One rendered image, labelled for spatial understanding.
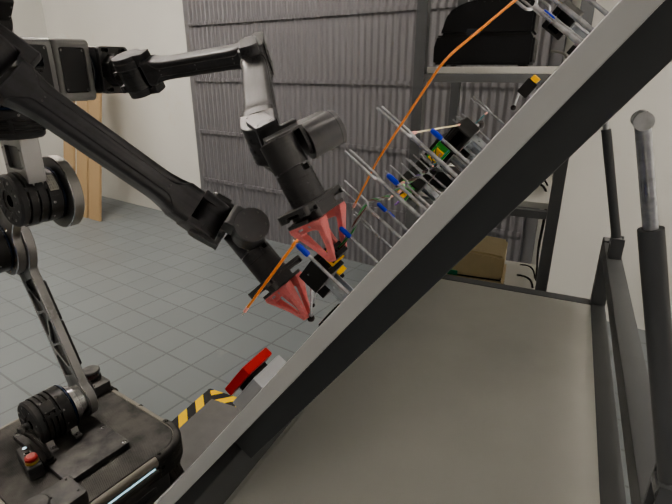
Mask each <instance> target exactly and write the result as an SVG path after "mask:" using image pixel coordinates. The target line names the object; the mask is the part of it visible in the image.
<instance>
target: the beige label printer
mask: <svg viewBox="0 0 672 504"><path fill-rule="evenodd" d="M507 245H508V242H506V240H505V239H501V238H496V237H491V236H486V237H485V238H484V239H483V240H482V241H481V242H480V243H479V244H478V245H476V246H475V247H474V248H473V249H472V250H471V251H470V252H469V253H468V254H467V255H466V256H465V257H464V258H463V259H462V260H461V261H460V262H458V263H457V264H456V265H455V266H454V267H453V268H452V269H451V270H450V271H449V272H448V273H447V274H446V275H452V276H458V277H464V278H470V279H475V280H481V281H487V282H493V283H499V284H504V280H505V273H506V265H507V264H505V260H506V253H507Z"/></svg>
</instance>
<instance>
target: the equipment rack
mask: <svg viewBox="0 0 672 504"><path fill-rule="evenodd" d="M580 10H581V11H583V12H584V14H583V15H582V17H581V18H583V19H584V20H585V21H586V22H588V23H589V24H590V25H591V26H592V22H593V16H594V10H595V7H593V6H592V5H591V4H590V3H588V2H587V1H586V0H581V6H580ZM430 12H431V0H417V13H416V32H415V51H414V69H413V88H412V105H413V104H414V102H415V101H416V99H417V98H418V96H419V95H420V93H421V92H422V90H423V89H424V87H425V86H426V82H428V81H429V80H430V78H431V77H432V75H433V74H434V72H435V71H436V69H437V68H438V67H427V60H428V44H429V28H430ZM558 67H559V66H540V67H463V65H456V67H441V68H440V70H439V71H438V72H437V74H436V75H435V77H434V78H433V80H432V81H431V82H451V92H450V104H449V117H448V126H452V125H456V123H455V122H454V121H453V119H454V120H455V121H456V122H458V118H457V117H456V116H458V114H459V102H460V91H461V82H473V83H524V82H525V81H526V80H527V79H528V78H532V77H533V75H536V76H538V77H539V78H540V81H539V82H538V83H544V82H545V81H546V80H547V79H548V78H549V77H550V76H551V75H552V73H553V72H554V71H555V70H556V69H557V68H558ZM425 92H426V90H425ZM425 92H424V93H423V95H422V96H421V98H420V99H419V101H418V102H417V104H416V105H415V107H414V108H413V110H412V111H411V126H410V131H411V132H412V131H422V130H423V124H424V108H425ZM413 154H414V155H415V156H417V157H418V158H419V159H420V158H421V156H420V154H422V148H421V147H419V146H418V145H417V144H416V143H415V142H414V141H412V140H411V139H410V144H409V159H410V160H412V161H413V162H414V163H416V162H417V161H418V160H417V159H416V158H415V157H414V156H413ZM568 162H569V158H568V159H567V160H566V161H565V162H564V163H563V164H562V165H561V166H560V167H559V168H558V169H557V170H556V171H555V172H554V174H553V180H552V175H550V176H549V177H548V178H547V179H546V182H547V183H548V186H546V183H545V182H543V183H542V184H543V185H544V186H545V187H546V189H547V192H545V191H544V189H543V187H541V186H539V187H538V188H537V189H536V190H535V191H534V192H532V193H531V194H530V195H529V196H528V197H527V198H526V199H525V200H524V201H523V202H522V203H521V204H520V205H519V207H517V208H516V209H515V210H513V211H512V212H511V213H510V214H509V215H508V216H517V217H525V218H534V219H543V220H546V223H545V230H544V236H543V242H542V248H541V254H540V260H539V265H538V273H537V279H536V281H535V279H534V274H533V271H532V269H531V268H530V267H528V266H523V265H520V264H526V265H529V266H531V267H532V268H533V269H534V271H535V272H536V265H534V264H528V263H521V262H514V261H508V260H505V264H507V265H506V273H505V280H504V284H505V285H511V286H516V287H522V288H528V289H534V290H540V291H547V285H548V279H549V273H550V267H551V261H552V255H553V250H554V244H555V238H556V232H557V226H558V220H559V215H560V209H561V203H562V197H563V191H564V185H565V179H566V174H567V168H568ZM523 207H529V208H523ZM532 208H538V209H532ZM541 209H547V210H541ZM417 220H418V218H417V217H416V216H415V215H414V214H412V213H411V212H410V211H409V210H408V209H407V208H406V219H405V227H406V228H407V229H410V228H411V226H412V225H413V224H414V223H415V222H416V221H417ZM517 274H521V275H525V276H527V277H529V278H530V279H531V280H532V282H533V287H534V288H531V283H530V281H529V280H528V279H527V278H525V277H521V276H517Z"/></svg>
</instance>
